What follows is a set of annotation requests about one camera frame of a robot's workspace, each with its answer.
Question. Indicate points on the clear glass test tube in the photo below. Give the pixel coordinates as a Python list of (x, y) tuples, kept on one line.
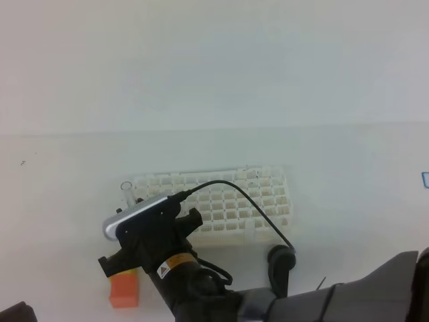
[(127, 190)]

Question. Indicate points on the white test tube rack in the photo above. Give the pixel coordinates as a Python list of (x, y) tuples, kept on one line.
[(237, 210)]

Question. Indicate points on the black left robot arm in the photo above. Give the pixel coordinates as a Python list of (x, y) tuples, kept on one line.
[(21, 312)]

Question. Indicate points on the orange block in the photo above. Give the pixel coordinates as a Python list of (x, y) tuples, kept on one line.
[(124, 292)]

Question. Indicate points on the blue square marker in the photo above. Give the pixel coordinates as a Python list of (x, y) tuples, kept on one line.
[(425, 179)]

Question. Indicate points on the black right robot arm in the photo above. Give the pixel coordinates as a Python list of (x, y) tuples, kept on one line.
[(396, 291)]

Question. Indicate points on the black stand with round head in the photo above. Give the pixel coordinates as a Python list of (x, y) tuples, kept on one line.
[(281, 260)]

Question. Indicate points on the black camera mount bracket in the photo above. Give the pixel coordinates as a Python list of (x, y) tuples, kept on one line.
[(151, 229)]

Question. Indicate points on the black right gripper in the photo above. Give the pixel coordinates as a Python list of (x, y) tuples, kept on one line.
[(129, 258)]

